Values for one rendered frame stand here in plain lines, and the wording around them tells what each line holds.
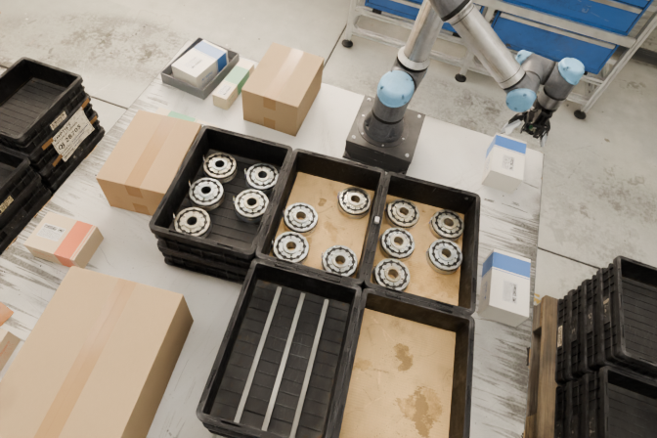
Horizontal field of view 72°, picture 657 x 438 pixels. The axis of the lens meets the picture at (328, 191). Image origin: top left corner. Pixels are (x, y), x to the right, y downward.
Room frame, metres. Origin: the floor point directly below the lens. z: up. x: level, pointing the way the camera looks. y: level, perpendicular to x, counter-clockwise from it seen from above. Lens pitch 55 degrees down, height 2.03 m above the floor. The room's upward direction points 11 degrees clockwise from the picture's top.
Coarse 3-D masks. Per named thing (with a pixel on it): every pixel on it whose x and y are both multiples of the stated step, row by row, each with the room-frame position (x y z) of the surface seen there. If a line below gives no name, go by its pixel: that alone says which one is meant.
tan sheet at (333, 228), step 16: (304, 176) 0.89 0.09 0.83; (304, 192) 0.83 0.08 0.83; (320, 192) 0.84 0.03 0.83; (336, 192) 0.86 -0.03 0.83; (368, 192) 0.88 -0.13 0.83; (320, 208) 0.78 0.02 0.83; (336, 208) 0.79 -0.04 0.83; (320, 224) 0.73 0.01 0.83; (336, 224) 0.74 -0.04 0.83; (352, 224) 0.75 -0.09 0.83; (320, 240) 0.67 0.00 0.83; (336, 240) 0.68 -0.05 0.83; (352, 240) 0.69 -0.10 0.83; (320, 256) 0.62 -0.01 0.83
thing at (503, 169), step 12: (492, 144) 1.27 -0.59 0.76; (504, 144) 1.25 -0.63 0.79; (516, 144) 1.27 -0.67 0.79; (492, 156) 1.18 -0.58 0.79; (504, 156) 1.19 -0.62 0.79; (516, 156) 1.20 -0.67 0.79; (492, 168) 1.12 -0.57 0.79; (504, 168) 1.13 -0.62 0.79; (516, 168) 1.14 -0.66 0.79; (492, 180) 1.11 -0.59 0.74; (504, 180) 1.10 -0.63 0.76; (516, 180) 1.09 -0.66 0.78
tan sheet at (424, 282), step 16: (384, 208) 0.83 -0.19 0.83; (432, 208) 0.86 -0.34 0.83; (384, 224) 0.77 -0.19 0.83; (416, 224) 0.79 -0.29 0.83; (416, 240) 0.74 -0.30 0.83; (432, 240) 0.75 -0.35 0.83; (416, 256) 0.68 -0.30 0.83; (416, 272) 0.63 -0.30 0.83; (432, 272) 0.64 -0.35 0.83; (416, 288) 0.57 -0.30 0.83; (432, 288) 0.58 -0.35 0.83; (448, 288) 0.59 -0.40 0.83
